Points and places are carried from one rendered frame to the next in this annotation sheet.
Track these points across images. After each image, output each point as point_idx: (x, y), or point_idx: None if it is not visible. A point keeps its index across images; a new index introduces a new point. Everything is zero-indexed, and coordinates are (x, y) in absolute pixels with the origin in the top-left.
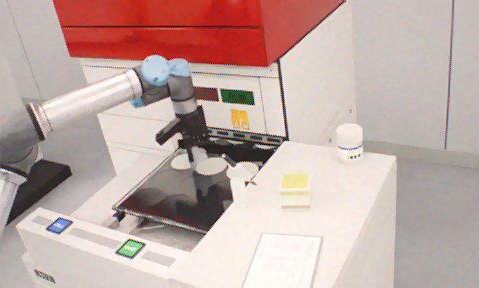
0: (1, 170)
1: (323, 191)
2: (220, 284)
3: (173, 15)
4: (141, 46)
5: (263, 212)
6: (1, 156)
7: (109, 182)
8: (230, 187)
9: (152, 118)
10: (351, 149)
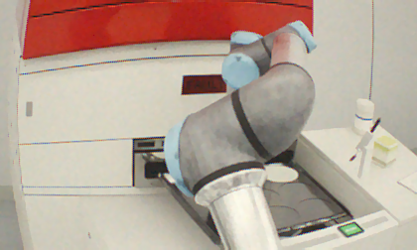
0: (265, 172)
1: None
2: None
3: None
4: (153, 24)
5: (378, 174)
6: (289, 141)
7: (99, 233)
8: (297, 187)
9: (106, 138)
10: (371, 119)
